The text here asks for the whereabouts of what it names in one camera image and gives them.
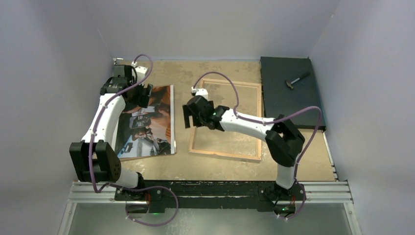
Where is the printed photo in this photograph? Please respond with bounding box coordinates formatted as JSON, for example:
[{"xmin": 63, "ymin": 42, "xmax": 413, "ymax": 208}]
[{"xmin": 114, "ymin": 85, "xmax": 176, "ymax": 159}]

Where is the white wooden picture frame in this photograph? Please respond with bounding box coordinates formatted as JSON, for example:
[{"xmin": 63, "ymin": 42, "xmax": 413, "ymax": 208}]
[{"xmin": 188, "ymin": 78, "xmax": 265, "ymax": 162}]

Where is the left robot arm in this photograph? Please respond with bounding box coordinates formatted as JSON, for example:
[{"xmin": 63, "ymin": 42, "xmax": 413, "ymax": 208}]
[{"xmin": 69, "ymin": 76, "xmax": 153, "ymax": 200}]

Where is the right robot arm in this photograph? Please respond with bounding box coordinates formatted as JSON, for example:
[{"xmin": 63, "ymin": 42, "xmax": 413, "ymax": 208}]
[{"xmin": 183, "ymin": 95, "xmax": 305, "ymax": 199}]

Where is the small hammer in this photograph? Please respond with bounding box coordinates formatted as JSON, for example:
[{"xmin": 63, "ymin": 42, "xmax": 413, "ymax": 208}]
[{"xmin": 285, "ymin": 71, "xmax": 311, "ymax": 90}]

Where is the black foam block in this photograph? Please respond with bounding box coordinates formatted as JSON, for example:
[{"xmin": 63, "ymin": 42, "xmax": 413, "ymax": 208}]
[{"xmin": 260, "ymin": 56, "xmax": 323, "ymax": 118}]

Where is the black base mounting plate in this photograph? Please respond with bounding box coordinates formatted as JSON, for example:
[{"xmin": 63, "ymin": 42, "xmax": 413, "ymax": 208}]
[{"xmin": 115, "ymin": 180, "xmax": 306, "ymax": 214}]

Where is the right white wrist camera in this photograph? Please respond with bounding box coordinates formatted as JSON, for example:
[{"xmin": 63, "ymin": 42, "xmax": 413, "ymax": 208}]
[{"xmin": 191, "ymin": 87, "xmax": 208, "ymax": 100}]

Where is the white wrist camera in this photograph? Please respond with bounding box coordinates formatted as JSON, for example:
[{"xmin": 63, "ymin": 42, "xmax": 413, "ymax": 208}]
[
  {"xmin": 191, "ymin": 87, "xmax": 208, "ymax": 100},
  {"xmin": 131, "ymin": 62, "xmax": 148, "ymax": 85}
]

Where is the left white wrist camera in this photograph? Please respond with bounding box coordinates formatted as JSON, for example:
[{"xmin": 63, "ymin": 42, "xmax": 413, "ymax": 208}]
[{"xmin": 131, "ymin": 62, "xmax": 148, "ymax": 85}]

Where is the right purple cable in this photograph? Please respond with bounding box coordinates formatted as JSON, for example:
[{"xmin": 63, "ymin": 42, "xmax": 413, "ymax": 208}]
[{"xmin": 192, "ymin": 71, "xmax": 323, "ymax": 222}]

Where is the purple cable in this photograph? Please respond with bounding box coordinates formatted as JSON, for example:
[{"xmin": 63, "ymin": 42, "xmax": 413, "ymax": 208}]
[
  {"xmin": 192, "ymin": 71, "xmax": 323, "ymax": 222},
  {"xmin": 88, "ymin": 53, "xmax": 179, "ymax": 227}
]

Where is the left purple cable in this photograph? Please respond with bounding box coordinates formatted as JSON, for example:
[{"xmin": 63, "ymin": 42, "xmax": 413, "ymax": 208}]
[{"xmin": 88, "ymin": 53, "xmax": 179, "ymax": 227}]

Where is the aluminium rail frame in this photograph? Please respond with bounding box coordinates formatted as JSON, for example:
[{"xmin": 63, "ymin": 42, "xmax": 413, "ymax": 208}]
[{"xmin": 57, "ymin": 57, "xmax": 363, "ymax": 235}]

